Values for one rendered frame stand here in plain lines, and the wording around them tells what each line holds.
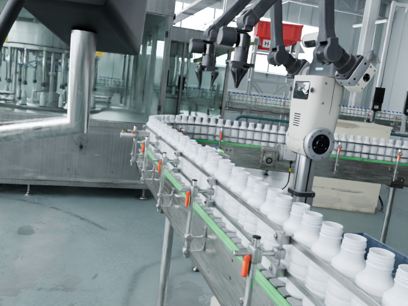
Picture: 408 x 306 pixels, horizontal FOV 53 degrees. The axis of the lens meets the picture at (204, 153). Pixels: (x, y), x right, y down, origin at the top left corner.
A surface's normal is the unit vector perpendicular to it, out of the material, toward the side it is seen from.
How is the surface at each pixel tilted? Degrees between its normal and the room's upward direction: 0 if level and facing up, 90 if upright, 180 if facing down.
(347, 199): 90
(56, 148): 90
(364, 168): 91
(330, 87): 90
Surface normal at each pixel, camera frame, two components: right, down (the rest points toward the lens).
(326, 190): -0.02, 0.13
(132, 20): 0.99, 0.13
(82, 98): 0.66, 0.21
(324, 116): 0.26, 0.36
